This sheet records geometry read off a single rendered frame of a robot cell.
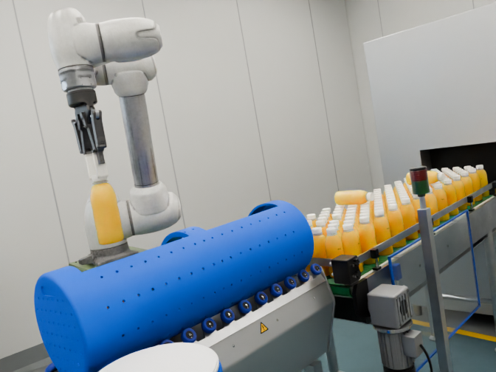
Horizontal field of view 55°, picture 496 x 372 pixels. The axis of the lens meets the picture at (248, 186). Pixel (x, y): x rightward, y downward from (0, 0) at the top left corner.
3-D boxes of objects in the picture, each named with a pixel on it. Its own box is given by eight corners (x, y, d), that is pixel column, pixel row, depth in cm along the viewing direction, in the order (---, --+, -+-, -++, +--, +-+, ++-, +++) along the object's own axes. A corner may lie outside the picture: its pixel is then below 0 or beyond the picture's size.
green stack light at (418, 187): (409, 195, 180) (407, 182, 179) (416, 191, 184) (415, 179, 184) (425, 194, 175) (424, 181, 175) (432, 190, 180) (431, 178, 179)
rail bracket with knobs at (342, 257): (330, 286, 171) (325, 259, 170) (341, 280, 176) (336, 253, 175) (353, 289, 164) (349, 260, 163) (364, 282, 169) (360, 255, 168)
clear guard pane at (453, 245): (407, 379, 183) (389, 257, 179) (478, 305, 238) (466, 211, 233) (408, 379, 183) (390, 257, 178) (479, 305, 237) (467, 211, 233)
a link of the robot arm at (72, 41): (52, 67, 118) (105, 60, 122) (38, 5, 117) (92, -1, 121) (57, 76, 129) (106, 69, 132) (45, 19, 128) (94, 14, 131)
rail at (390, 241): (350, 267, 172) (350, 259, 172) (494, 185, 284) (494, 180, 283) (353, 267, 172) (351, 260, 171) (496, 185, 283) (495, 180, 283)
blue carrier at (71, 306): (49, 376, 127) (23, 273, 126) (265, 273, 188) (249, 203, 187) (97, 395, 107) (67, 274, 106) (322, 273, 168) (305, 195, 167)
